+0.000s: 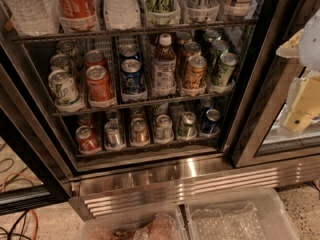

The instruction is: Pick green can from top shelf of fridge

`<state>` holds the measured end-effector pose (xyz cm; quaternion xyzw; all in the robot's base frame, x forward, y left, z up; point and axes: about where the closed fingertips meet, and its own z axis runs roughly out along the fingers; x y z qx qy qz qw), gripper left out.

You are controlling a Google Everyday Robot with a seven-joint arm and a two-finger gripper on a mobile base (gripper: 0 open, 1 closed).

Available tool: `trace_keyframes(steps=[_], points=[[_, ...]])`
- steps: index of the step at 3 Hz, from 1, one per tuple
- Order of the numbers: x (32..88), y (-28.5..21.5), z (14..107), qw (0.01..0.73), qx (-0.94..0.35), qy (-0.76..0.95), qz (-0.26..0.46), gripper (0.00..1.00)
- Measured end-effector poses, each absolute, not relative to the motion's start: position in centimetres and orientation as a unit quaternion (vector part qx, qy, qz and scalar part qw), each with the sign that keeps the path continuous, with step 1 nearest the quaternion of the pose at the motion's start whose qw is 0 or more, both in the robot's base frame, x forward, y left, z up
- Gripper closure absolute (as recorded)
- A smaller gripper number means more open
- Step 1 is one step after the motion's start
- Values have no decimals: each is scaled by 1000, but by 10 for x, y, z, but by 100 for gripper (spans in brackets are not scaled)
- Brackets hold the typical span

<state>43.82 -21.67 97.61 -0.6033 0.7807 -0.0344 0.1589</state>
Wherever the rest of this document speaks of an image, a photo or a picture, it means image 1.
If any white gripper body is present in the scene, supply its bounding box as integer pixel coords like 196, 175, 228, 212
298, 9, 320, 72

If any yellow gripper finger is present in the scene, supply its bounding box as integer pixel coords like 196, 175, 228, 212
276, 30, 303, 58
282, 71, 320, 133

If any closed fridge door right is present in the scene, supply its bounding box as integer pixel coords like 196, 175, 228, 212
232, 0, 319, 167

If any green can front right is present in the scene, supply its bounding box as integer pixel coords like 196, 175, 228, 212
211, 52, 238, 87

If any green can middle right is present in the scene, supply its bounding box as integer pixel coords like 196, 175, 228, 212
207, 40, 229, 75

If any green can back right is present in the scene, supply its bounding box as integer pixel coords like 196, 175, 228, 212
203, 29, 221, 45

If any blue can bottom shelf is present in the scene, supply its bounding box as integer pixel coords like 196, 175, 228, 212
200, 109, 221, 134

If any orange can behind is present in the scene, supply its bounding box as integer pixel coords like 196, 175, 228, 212
179, 41, 201, 77

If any orange can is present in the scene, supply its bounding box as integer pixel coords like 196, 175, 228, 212
179, 41, 201, 77
183, 55, 207, 89
174, 31, 192, 50

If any orange can front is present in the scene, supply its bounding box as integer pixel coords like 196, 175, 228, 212
183, 55, 207, 89

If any orange can back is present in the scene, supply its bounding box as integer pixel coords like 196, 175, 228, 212
174, 31, 192, 50

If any green can bottom shelf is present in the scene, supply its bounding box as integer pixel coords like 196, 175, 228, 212
177, 111, 196, 138

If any white can bottom shelf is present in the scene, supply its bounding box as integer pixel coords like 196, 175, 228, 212
155, 115, 173, 141

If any steel fridge base grille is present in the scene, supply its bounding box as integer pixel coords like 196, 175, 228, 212
69, 154, 320, 221

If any blue soda can front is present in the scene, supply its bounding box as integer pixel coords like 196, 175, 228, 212
121, 59, 145, 95

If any blue soda can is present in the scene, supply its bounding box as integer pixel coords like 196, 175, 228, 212
121, 59, 145, 95
119, 45, 139, 62

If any blue soda can behind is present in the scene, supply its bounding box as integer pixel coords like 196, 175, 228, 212
119, 45, 139, 62

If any gold can bottom shelf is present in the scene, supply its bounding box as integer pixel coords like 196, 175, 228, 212
130, 118, 149, 144

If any silver can bottom shelf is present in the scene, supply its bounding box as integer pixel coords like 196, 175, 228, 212
104, 122, 123, 147

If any red soda can front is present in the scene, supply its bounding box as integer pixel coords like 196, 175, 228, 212
86, 66, 113, 102

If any red soda can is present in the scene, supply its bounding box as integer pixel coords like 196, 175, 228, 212
86, 66, 113, 102
84, 50, 107, 68

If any red soda can behind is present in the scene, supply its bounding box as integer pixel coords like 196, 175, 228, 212
84, 50, 107, 68

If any red can bottom shelf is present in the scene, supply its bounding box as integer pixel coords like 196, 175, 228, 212
76, 125, 100, 152

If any green can back left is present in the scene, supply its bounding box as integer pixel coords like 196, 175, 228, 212
56, 40, 80, 64

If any silver can behind white can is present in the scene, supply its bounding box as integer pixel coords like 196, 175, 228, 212
50, 54, 71, 73

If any white green soda can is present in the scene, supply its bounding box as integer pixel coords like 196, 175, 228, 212
48, 69, 80, 106

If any open fridge door left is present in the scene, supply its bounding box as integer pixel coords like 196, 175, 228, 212
0, 34, 72, 215

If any right clear plastic bin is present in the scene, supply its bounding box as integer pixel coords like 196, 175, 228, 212
185, 188, 300, 240

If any clear plastic bin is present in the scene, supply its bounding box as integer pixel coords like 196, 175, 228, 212
76, 203, 188, 240
185, 188, 300, 240

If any brown tea bottle white cap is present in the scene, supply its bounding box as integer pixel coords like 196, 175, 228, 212
152, 33, 176, 89

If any bubble wrap sheet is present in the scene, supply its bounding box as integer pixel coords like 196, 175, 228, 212
191, 202, 267, 240

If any left clear plastic bin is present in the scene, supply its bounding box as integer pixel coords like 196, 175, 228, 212
76, 203, 188, 240

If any pink wrapped bundle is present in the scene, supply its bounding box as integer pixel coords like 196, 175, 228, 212
86, 213, 179, 240

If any red cola bottle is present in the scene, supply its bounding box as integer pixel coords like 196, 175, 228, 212
58, 0, 95, 19

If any clear water bottle left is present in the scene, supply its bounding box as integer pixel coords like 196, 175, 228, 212
4, 0, 59, 36

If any top wire shelf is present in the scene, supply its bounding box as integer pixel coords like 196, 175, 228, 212
9, 18, 257, 43

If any wire shelf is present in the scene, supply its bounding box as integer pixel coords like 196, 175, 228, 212
9, 18, 257, 43
52, 91, 233, 117

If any middle wire shelf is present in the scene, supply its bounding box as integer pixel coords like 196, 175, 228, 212
52, 91, 233, 117

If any orange cable on floor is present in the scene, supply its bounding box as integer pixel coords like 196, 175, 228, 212
0, 171, 43, 240

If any black cable on floor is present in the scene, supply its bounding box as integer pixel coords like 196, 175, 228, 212
0, 140, 33, 240

